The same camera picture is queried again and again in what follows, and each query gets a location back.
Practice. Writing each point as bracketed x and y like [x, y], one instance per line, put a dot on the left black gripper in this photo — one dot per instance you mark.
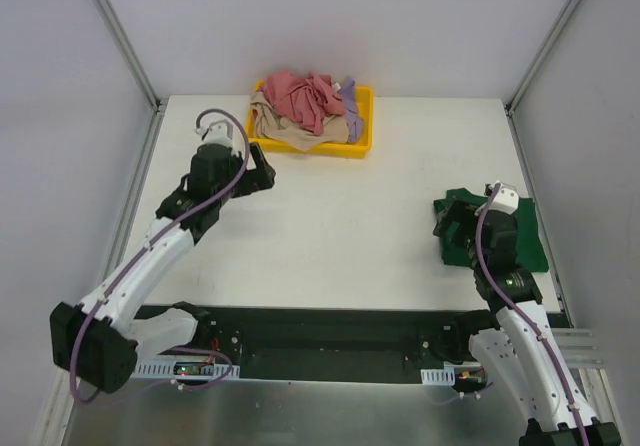
[252, 173]

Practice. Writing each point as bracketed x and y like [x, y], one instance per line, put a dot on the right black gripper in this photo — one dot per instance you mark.
[451, 223]

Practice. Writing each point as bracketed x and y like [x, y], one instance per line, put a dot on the green t shirt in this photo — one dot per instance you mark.
[530, 252]

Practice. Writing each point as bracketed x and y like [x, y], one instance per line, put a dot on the pink t shirt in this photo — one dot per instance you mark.
[306, 100]

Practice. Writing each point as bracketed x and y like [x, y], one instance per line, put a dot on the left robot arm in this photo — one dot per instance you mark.
[100, 340]

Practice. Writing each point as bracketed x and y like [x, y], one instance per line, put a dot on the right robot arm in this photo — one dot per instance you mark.
[512, 339]

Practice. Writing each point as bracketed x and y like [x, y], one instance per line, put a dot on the beige t shirt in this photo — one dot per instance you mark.
[269, 125]

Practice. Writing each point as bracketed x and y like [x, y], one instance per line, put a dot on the purple t shirt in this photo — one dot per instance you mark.
[355, 122]

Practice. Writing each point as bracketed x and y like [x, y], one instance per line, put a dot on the yellow plastic bin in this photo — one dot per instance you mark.
[365, 101]

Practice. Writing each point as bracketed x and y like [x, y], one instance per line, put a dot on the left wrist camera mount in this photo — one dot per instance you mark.
[218, 132]

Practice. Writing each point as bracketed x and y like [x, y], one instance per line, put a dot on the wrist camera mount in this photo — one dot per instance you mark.
[218, 132]
[502, 197]

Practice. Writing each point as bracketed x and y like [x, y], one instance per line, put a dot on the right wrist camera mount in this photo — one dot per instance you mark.
[502, 197]

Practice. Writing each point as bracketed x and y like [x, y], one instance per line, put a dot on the left aluminium frame post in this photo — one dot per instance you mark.
[127, 52]

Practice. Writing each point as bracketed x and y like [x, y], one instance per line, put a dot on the aluminium frame post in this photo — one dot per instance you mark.
[550, 40]
[127, 52]

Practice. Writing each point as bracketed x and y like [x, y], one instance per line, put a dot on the right white cable duct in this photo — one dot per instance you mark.
[438, 377]

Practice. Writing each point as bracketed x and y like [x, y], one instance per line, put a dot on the white cable duct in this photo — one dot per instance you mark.
[184, 370]
[438, 377]

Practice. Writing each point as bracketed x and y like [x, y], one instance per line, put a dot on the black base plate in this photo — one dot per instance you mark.
[361, 346]

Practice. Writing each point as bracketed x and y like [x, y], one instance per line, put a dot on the left white cable duct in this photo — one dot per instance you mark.
[184, 370]

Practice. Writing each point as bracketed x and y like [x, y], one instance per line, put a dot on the right aluminium frame post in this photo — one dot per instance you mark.
[550, 40]

